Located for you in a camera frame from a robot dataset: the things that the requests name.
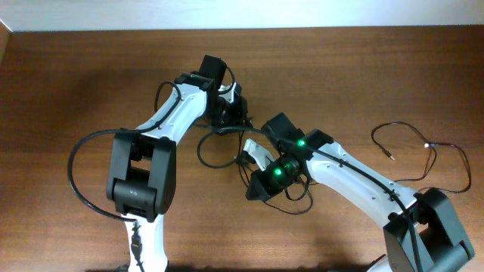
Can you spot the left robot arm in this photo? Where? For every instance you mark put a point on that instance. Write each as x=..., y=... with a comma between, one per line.
x=142, y=174

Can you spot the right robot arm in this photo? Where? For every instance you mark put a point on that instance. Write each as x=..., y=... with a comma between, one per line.
x=421, y=228

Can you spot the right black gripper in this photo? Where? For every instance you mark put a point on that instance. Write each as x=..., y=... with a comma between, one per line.
x=266, y=187

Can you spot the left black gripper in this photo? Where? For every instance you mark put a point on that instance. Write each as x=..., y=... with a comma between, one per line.
x=240, y=118

